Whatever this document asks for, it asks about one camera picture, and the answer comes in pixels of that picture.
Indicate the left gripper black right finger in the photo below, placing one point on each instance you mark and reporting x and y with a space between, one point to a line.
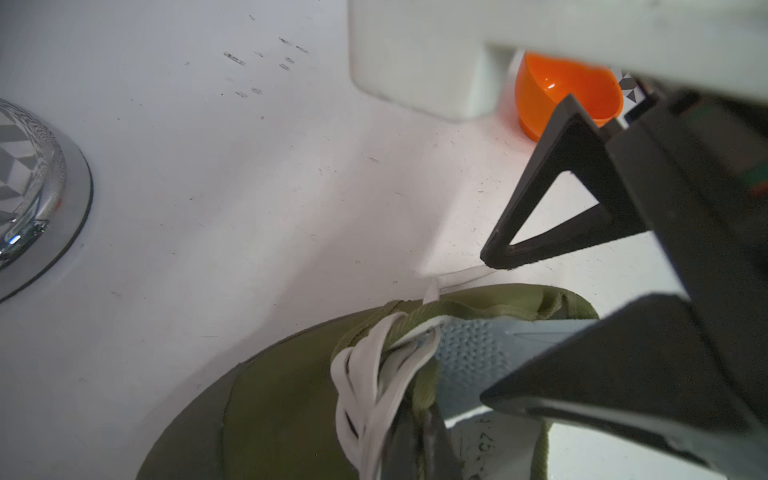
440 459

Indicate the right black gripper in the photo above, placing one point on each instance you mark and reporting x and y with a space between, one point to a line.
686 381

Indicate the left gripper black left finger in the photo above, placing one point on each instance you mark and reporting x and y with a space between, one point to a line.
401 452

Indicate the olive green shoe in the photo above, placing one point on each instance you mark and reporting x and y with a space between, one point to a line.
321 403

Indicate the grey-blue insole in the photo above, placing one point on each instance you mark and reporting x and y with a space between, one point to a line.
475 354

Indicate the orange plastic bowl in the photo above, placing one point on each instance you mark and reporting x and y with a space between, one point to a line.
542 82

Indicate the clear glass holder stand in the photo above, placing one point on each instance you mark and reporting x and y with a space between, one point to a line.
47 190

